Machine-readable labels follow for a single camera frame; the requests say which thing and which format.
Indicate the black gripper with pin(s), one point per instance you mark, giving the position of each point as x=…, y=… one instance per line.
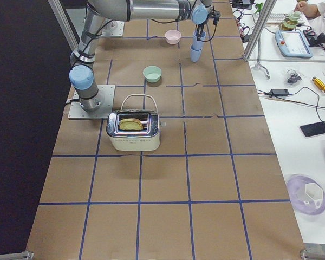
x=200, y=27

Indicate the blue cup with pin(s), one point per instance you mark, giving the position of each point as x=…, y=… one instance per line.
x=195, y=54
x=198, y=40

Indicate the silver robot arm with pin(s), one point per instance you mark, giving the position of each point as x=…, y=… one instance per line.
x=102, y=20

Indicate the stacked green cups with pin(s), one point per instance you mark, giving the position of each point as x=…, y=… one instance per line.
x=290, y=22

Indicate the pink bowl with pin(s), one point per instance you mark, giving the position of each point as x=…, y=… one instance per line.
x=172, y=36

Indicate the green bowl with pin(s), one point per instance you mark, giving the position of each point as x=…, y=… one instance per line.
x=152, y=74

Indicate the metal rod with hook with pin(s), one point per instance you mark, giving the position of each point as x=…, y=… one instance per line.
x=258, y=65

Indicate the white keyboard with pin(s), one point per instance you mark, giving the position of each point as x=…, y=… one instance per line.
x=276, y=18

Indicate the blue teach pendant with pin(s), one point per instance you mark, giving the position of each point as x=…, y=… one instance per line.
x=293, y=44

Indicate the black power adapter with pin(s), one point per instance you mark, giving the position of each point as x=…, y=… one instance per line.
x=279, y=92

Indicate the black circuit board box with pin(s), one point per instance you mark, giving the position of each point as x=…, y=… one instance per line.
x=313, y=39

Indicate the toast slice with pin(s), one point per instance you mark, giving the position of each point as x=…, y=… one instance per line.
x=130, y=124

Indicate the cream toaster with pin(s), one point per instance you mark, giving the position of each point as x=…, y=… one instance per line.
x=147, y=139

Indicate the person in patterned shirt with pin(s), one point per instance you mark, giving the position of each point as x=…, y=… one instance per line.
x=315, y=14

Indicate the yellow cylindrical tool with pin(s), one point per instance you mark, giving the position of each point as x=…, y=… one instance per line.
x=318, y=83

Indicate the black smartphone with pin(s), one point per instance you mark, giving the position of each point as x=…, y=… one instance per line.
x=313, y=129

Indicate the purple plastic lid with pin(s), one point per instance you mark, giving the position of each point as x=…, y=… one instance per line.
x=295, y=187

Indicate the white hexagonal funnel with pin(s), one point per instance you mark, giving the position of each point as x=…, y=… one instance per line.
x=314, y=195

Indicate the aluminium frame post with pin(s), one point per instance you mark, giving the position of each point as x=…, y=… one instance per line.
x=261, y=22

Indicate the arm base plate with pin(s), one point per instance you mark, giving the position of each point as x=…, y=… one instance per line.
x=98, y=107
x=113, y=29

